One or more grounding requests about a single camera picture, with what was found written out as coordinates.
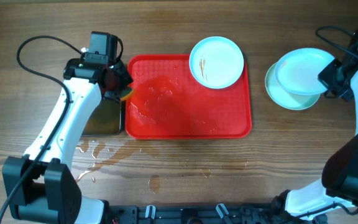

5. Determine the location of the orange green sponge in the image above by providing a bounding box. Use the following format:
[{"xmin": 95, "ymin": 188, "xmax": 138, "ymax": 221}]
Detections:
[{"xmin": 119, "ymin": 86, "xmax": 134, "ymax": 101}]

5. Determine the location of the white plate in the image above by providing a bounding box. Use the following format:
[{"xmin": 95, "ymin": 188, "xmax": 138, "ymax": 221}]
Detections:
[
  {"xmin": 265, "ymin": 63, "xmax": 319, "ymax": 111},
  {"xmin": 189, "ymin": 36, "xmax": 245, "ymax": 89},
  {"xmin": 274, "ymin": 48, "xmax": 335, "ymax": 95}
]

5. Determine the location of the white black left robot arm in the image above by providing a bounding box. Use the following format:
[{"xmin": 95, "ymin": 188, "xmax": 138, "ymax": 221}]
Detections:
[{"xmin": 0, "ymin": 58, "xmax": 133, "ymax": 223}]

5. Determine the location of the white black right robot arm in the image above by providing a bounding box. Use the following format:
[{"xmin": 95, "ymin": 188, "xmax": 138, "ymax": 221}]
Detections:
[{"xmin": 266, "ymin": 48, "xmax": 358, "ymax": 223}]

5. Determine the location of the black water tray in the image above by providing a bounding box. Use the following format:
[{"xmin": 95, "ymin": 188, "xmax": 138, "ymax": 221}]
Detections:
[{"xmin": 81, "ymin": 57, "xmax": 125, "ymax": 136}]

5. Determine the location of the red plastic tray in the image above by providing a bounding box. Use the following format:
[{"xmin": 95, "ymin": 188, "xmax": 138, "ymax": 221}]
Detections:
[{"xmin": 125, "ymin": 54, "xmax": 252, "ymax": 139}]

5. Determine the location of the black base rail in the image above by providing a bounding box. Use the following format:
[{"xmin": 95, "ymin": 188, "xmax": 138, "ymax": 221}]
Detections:
[{"xmin": 104, "ymin": 203, "xmax": 328, "ymax": 224}]

